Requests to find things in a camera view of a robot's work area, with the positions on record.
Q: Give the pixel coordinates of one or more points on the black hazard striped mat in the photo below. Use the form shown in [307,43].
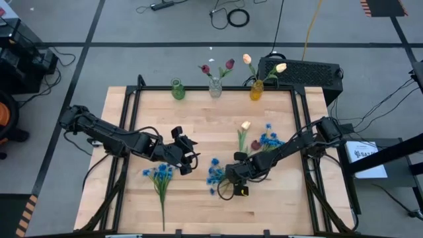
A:
[383,8]
[10,215]

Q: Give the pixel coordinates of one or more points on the orange and black machine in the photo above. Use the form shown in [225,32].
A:
[3,115]

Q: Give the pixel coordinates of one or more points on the black equipment cart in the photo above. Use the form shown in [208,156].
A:
[20,59]

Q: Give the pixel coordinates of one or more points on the black metal table frame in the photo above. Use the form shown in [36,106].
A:
[198,88]

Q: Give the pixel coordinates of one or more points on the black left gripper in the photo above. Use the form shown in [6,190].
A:
[170,152]

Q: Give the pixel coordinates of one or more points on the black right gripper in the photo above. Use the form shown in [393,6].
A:
[248,167]

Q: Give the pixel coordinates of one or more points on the black metal stand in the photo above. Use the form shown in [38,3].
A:
[390,153]

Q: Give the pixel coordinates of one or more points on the clear glass vase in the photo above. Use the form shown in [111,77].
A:
[215,89]

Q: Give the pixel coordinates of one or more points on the cream peach artificial tulip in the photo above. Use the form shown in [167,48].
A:
[246,59]
[281,67]
[245,125]

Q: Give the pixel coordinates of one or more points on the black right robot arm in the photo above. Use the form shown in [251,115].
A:
[297,145]

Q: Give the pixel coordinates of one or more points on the white paper sign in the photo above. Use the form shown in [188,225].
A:
[363,165]

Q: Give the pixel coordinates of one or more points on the green glass vase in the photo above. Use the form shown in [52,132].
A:
[178,92]

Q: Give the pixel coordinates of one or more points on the black perforated computer case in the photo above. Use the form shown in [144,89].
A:
[304,74]

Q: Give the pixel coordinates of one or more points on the black power strip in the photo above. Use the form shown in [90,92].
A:
[162,5]

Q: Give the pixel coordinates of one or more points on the yellow glass vase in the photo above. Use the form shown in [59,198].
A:
[256,92]

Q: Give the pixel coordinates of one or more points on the blue artificial flower bunch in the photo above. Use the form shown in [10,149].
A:
[162,168]
[215,172]
[271,142]

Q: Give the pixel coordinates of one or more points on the silver aluminium bar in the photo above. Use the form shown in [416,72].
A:
[124,236]

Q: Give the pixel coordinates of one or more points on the dark red artificial tulip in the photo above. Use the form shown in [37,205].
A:
[205,68]
[255,145]
[230,63]

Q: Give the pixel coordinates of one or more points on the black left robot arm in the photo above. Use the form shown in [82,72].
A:
[109,135]

